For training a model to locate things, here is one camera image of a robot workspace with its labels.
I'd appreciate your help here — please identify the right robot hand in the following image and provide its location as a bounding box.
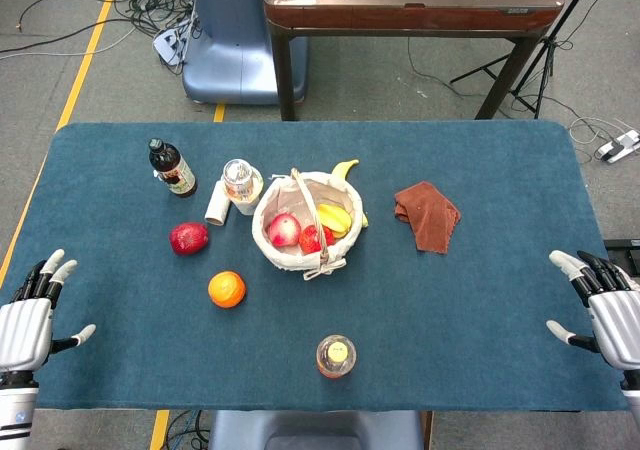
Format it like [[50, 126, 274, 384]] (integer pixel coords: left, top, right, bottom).
[[545, 249, 640, 372]]

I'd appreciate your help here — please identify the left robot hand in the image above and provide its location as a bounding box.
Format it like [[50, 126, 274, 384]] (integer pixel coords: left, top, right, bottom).
[[0, 248, 97, 373]]

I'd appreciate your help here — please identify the orange fruit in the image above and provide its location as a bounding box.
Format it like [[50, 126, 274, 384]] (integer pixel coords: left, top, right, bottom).
[[207, 270, 247, 310]]

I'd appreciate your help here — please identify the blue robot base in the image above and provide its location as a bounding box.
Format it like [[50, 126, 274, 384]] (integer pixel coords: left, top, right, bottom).
[[181, 0, 309, 106]]

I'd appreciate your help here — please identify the pink apple in basket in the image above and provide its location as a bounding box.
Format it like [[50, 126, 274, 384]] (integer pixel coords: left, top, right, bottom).
[[267, 213, 303, 248]]

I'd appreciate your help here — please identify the black device at table edge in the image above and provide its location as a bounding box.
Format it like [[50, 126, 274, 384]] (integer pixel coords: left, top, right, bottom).
[[603, 238, 640, 277]]

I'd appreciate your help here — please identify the white power strip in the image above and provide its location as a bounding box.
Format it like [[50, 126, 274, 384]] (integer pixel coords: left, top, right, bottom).
[[594, 128, 640, 164]]

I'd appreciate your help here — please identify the red apple on table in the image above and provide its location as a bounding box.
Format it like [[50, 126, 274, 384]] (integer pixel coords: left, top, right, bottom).
[[168, 222, 210, 257]]

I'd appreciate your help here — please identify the brown folded cloth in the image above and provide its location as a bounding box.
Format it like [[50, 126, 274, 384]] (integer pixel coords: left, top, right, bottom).
[[393, 180, 462, 256]]

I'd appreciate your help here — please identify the dark glass bottle with label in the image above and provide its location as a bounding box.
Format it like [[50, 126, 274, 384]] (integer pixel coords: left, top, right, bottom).
[[147, 138, 198, 199]]

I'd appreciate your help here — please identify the white cardboard tube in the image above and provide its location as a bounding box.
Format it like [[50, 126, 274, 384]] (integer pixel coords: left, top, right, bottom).
[[204, 179, 233, 227]]

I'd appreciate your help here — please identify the clear jar with silver lid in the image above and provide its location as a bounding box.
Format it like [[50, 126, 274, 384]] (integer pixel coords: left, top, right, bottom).
[[222, 158, 265, 217]]

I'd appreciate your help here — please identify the black tripod stand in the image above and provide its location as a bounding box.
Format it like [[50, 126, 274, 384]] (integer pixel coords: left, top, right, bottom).
[[449, 0, 601, 120]]

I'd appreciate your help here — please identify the orange drink bottle yellow cap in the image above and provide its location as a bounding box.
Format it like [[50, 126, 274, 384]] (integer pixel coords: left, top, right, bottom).
[[315, 334, 358, 380]]

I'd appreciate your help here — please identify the blue table cloth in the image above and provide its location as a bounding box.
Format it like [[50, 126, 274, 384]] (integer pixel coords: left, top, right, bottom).
[[0, 120, 632, 413]]

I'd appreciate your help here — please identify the yellow starfruit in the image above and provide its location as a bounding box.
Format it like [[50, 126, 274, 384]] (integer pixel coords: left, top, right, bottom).
[[316, 203, 353, 235]]

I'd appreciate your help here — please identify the red strawberry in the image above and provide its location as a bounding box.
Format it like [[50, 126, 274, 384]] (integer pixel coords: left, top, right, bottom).
[[298, 224, 335, 256]]

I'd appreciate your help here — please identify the yellow banana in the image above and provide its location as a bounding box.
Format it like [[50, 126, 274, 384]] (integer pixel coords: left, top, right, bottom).
[[331, 158, 370, 229]]

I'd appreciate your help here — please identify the grey blue robot body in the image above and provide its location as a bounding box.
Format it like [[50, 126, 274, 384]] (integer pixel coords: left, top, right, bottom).
[[207, 409, 426, 450]]

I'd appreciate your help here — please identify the brown wooden mahjong table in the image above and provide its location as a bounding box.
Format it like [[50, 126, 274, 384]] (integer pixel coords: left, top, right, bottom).
[[262, 0, 566, 122]]

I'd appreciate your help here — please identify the white fabric basket with handle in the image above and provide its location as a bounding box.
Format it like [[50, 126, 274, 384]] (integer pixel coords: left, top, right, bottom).
[[251, 167, 364, 282]]

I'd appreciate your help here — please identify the white power adapter with cables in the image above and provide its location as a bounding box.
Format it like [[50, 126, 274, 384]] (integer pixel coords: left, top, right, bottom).
[[152, 28, 189, 65]]

